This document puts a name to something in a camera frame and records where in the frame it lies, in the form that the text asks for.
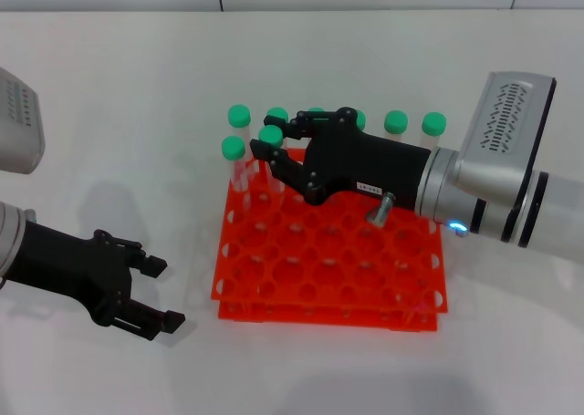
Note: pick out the orange test tube rack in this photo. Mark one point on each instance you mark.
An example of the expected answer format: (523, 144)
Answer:
(328, 314)

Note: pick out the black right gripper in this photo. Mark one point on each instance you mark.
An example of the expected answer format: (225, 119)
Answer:
(369, 164)

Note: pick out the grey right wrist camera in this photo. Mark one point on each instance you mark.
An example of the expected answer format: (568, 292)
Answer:
(502, 123)

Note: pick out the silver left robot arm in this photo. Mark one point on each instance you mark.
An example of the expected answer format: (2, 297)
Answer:
(11, 241)

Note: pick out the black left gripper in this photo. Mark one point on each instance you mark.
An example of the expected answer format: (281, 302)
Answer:
(64, 269)

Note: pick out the green-capped clear test tube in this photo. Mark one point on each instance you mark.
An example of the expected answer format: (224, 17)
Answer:
(315, 110)
(395, 121)
(276, 114)
(361, 119)
(239, 115)
(270, 134)
(233, 148)
(434, 123)

